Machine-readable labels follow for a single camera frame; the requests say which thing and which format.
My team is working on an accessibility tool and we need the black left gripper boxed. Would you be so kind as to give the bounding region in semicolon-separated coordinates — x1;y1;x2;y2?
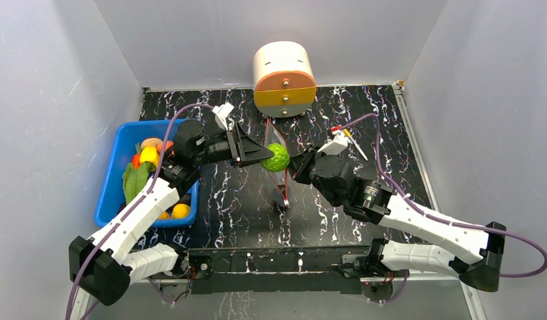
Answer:
194;123;274;169

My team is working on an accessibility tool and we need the clear red-zipper zip bag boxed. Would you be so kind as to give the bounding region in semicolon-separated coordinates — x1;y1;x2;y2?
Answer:
264;119;290;208

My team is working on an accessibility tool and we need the green toy custard apple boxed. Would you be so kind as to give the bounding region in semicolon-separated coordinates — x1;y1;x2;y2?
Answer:
261;143;290;173

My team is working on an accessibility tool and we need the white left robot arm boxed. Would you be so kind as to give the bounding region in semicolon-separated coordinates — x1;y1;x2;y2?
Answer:
68;119;274;308

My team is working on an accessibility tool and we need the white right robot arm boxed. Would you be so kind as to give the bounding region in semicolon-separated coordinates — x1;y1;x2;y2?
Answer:
288;147;506;292

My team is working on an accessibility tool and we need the yellow-tipped white pen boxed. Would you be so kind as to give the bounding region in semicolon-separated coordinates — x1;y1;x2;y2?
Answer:
342;129;368;161

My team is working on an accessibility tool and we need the round three-drawer mini cabinet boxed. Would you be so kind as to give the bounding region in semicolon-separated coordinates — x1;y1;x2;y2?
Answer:
253;41;316;118

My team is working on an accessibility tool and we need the yellow toy lemon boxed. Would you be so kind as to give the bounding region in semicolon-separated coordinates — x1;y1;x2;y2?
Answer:
170;203;191;219

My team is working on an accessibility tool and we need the tan toy potato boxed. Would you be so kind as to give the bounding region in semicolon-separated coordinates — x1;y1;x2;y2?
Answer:
140;137;163;150

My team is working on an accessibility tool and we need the yellow toy bell pepper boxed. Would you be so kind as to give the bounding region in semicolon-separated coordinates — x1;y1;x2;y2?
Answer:
139;146;160;166

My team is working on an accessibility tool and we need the yellow-orange toy walnut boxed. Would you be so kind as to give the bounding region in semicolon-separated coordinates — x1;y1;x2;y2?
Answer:
158;211;170;220

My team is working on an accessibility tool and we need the green leafy vegetable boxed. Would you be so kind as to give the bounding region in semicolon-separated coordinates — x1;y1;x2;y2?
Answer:
122;162;153;205

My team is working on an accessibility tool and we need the blue plastic bin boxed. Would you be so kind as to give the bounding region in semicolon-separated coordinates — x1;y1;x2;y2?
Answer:
93;120;199;228

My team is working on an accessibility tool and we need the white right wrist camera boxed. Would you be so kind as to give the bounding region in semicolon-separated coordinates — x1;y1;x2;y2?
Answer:
318;126;349;155

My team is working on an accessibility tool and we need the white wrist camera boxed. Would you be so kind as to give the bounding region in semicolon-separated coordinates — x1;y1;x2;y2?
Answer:
318;126;349;155
212;102;234;131

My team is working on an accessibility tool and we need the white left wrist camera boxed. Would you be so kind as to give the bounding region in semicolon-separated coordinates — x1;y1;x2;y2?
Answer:
212;102;234;131

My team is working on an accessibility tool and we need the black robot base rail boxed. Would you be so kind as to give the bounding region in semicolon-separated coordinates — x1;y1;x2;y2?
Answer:
181;245;389;295

